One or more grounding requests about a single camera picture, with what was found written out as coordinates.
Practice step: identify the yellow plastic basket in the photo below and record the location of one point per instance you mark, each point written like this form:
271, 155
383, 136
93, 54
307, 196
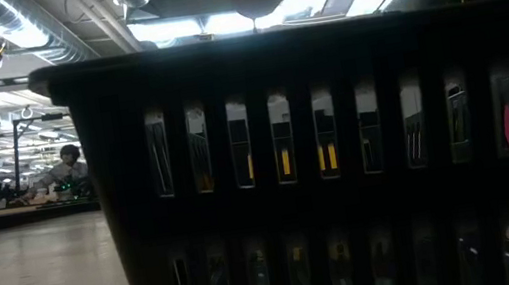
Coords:
286, 162

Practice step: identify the background workbench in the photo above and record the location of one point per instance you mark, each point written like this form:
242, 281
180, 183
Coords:
7, 210

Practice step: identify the black slotted plastic basket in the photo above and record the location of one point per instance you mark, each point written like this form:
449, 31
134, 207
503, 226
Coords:
322, 51

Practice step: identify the black aluminium table frame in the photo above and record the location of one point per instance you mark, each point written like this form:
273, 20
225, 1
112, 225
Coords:
18, 219

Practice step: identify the black metal stand frame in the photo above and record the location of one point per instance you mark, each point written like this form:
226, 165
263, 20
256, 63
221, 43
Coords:
17, 158

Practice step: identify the person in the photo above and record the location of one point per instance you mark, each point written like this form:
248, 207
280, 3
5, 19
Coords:
67, 170

